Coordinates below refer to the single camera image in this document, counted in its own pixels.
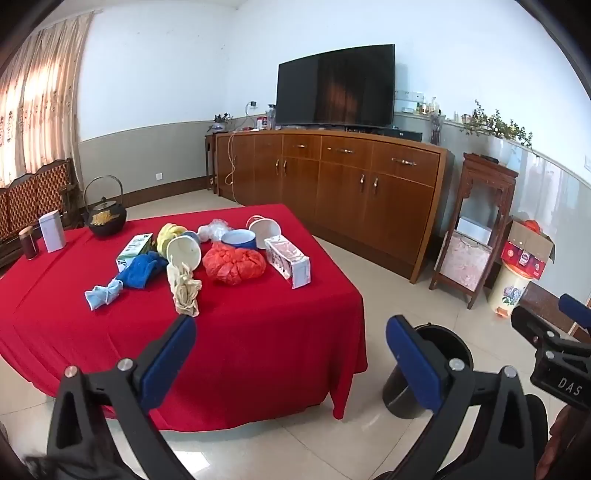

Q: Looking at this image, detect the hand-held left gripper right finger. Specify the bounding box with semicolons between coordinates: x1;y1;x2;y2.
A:
386;315;550;480

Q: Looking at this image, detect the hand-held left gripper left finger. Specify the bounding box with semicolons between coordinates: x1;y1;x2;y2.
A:
46;315;198;480

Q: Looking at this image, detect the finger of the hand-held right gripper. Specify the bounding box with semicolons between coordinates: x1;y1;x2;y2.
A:
558;294;591;333
511;305;571;358

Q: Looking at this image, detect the black trash bin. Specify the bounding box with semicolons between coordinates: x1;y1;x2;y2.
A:
382;323;474;420

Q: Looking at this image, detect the blue paper cup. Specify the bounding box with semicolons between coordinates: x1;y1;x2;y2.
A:
221;229;257;251

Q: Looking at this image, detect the red and white paper cup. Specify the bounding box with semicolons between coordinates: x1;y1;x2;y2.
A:
246;215;283;250

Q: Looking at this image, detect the person's right hand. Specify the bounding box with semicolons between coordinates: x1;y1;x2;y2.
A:
538;406;591;480

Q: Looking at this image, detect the white floral bucket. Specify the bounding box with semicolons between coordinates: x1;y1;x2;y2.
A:
489;261;532;319

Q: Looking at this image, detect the beige cloth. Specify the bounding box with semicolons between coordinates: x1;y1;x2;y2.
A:
166;262;204;318

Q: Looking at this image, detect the cardboard box with red packs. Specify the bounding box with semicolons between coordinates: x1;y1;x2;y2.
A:
501;217;556;280

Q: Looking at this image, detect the red tablecloth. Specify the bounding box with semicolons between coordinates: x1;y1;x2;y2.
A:
0;204;369;432

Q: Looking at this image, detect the light blue face mask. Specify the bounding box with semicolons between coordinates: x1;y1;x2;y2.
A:
84;280;124;312

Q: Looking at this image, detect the blue cloth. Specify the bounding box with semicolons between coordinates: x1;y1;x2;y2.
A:
115;253;169;290

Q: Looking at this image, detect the pink floral box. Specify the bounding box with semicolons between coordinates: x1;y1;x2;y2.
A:
435;232;494;292

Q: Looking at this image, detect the red plastic bag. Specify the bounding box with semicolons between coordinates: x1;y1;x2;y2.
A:
202;244;267;286

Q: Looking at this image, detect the green and white carton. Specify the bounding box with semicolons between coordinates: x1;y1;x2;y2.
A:
115;233;155;273

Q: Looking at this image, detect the yellow cloth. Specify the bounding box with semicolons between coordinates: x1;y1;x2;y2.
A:
156;223;188;258

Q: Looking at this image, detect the clear plastic bag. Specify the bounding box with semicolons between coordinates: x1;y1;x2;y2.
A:
198;219;232;243

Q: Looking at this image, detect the carved wooden stand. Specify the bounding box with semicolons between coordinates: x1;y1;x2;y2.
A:
428;152;520;310

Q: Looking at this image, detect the black iron kettle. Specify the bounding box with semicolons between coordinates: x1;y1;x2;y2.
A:
82;175;127;239

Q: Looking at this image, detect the pink and white carton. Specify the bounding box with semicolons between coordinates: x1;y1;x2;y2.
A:
264;234;312;290

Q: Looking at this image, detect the white tin box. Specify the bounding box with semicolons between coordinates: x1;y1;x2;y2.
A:
39;209;66;253

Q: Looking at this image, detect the dark red canister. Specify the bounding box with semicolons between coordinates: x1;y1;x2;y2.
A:
18;226;40;261

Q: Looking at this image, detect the white vase with branches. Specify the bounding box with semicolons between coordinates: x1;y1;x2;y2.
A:
461;99;534;168

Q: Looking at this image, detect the wooden sideboard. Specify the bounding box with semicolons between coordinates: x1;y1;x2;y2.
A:
215;127;455;284

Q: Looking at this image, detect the small dark side table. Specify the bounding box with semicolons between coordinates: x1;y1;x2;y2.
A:
204;133;219;195

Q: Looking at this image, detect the wooden lattice bench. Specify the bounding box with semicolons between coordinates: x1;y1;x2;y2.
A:
0;158;83;268

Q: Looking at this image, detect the black set-top box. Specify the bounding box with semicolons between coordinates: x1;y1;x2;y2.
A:
379;127;423;142

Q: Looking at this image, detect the small potted plant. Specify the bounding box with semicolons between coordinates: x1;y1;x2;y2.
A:
208;112;234;134

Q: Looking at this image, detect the row of small bottles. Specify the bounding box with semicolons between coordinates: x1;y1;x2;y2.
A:
401;95;446;115

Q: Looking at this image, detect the black television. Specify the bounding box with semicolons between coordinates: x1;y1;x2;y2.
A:
276;44;396;129

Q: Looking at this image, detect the beige patterned curtain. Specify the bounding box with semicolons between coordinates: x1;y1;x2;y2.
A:
0;11;95;188

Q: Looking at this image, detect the white charging cable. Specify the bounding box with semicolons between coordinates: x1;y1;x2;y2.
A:
225;107;257;204

